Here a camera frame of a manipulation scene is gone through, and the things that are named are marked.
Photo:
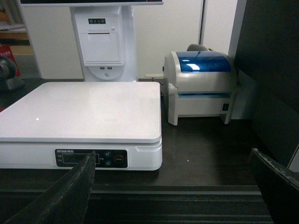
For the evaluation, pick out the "white checkout scale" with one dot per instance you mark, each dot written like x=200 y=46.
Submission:
x=56 y=125

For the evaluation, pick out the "white blue label printer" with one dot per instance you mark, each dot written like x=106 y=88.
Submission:
x=199 y=82

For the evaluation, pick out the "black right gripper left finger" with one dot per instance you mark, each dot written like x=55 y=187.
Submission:
x=66 y=201

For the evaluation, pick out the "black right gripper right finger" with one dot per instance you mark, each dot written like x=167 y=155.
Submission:
x=279 y=187

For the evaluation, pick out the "black barcode scanner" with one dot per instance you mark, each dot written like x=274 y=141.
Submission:
x=9 y=82

